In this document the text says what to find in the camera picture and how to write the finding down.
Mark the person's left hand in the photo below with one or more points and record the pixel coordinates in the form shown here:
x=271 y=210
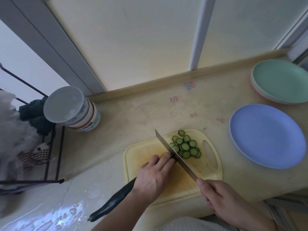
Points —
x=150 y=179

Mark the person's right hand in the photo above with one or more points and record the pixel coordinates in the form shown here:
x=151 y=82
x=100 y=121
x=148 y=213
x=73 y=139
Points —
x=220 y=197

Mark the person's left fingers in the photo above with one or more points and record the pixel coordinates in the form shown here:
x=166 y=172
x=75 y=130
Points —
x=160 y=161

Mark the person's right fingers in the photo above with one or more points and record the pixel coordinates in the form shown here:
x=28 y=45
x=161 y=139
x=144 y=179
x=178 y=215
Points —
x=204 y=191

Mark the steel kitchen cleaver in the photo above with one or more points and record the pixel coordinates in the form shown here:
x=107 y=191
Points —
x=176 y=157

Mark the dark green cucumber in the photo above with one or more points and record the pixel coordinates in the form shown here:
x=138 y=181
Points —
x=113 y=202

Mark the person's right forearm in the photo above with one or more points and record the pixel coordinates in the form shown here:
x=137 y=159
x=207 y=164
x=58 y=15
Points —
x=250 y=221

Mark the person's left forearm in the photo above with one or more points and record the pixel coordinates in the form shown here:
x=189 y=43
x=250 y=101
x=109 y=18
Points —
x=118 y=216

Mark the yellow plastic cutting board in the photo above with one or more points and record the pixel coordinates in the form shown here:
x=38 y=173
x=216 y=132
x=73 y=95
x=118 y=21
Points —
x=182 y=181

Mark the pile of cucumber slices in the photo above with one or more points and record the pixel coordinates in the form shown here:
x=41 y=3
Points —
x=186 y=147

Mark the person's white garment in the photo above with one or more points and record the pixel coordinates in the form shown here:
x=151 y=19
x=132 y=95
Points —
x=187 y=225

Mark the blue plate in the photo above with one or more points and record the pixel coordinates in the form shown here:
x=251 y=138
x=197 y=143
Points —
x=266 y=135

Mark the black metal rack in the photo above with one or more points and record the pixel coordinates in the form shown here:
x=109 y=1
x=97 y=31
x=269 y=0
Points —
x=59 y=151

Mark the striped container with clear lid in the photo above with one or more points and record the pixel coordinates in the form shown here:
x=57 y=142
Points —
x=66 y=105

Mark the pink plate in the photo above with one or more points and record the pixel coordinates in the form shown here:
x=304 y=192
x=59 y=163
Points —
x=258 y=92

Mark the checkered fabric pouch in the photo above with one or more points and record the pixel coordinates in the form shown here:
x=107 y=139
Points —
x=33 y=155

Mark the dark green cloth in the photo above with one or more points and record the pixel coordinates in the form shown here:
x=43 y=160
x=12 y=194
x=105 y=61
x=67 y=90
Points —
x=36 y=116

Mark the green plate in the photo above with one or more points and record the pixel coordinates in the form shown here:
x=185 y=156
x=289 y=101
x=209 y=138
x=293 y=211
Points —
x=281 y=80

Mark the grey white plastic bag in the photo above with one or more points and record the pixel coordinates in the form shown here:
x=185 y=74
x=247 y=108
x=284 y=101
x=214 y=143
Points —
x=16 y=132

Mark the grey window frame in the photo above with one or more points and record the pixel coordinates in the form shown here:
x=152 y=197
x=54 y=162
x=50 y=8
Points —
x=60 y=40

